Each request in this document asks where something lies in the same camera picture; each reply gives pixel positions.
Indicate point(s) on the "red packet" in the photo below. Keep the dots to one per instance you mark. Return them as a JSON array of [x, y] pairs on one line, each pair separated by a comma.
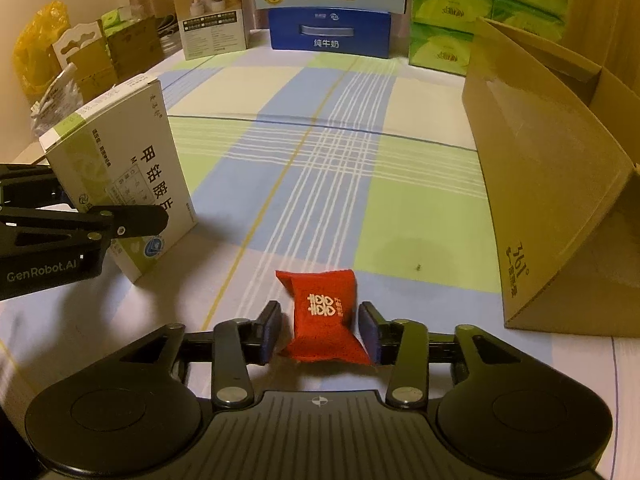
[[320, 310]]

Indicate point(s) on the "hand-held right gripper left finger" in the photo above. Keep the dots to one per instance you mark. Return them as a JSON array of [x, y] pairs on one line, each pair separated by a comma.
[[272, 332]]

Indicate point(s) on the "small green tissue pack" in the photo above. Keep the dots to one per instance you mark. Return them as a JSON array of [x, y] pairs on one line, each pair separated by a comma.
[[117, 16]]

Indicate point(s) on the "white photo product box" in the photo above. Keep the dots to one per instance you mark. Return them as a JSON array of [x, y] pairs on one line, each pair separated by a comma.
[[210, 35]]

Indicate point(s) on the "stack of green tissue packs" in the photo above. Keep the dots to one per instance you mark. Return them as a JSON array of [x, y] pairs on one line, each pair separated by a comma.
[[445, 5]]

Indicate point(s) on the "large cardboard box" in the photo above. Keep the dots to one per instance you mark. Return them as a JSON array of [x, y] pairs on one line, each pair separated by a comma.
[[550, 185]]

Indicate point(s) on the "desktop with plaid tablecloth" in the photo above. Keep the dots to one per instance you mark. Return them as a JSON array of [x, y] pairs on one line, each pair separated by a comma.
[[325, 185]]

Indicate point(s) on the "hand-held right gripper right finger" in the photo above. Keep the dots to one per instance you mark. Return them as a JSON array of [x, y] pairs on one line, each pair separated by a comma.
[[369, 332]]

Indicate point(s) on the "white green medicine box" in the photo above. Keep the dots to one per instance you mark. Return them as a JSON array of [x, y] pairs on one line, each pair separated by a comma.
[[140, 170]]

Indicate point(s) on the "crumpled silver plastic bag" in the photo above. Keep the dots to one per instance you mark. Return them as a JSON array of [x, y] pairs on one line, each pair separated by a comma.
[[55, 100]]

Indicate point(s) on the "small brown cardboard box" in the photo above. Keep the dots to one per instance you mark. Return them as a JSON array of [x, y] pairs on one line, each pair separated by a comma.
[[135, 45], [92, 77]]

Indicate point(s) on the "white hang-tab cardboard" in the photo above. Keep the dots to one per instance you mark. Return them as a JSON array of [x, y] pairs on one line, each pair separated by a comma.
[[75, 40]]

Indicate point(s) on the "dark blue milk carton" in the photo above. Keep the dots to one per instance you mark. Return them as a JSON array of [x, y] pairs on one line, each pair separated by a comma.
[[325, 25]]

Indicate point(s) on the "ribbed metal container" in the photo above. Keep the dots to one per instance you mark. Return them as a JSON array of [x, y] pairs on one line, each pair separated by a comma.
[[170, 27]]

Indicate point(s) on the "yellow plastic bag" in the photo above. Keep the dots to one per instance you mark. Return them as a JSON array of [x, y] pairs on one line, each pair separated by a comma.
[[35, 45]]

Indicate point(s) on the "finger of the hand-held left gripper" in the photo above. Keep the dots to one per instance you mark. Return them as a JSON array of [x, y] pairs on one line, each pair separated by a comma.
[[30, 185], [135, 221]]

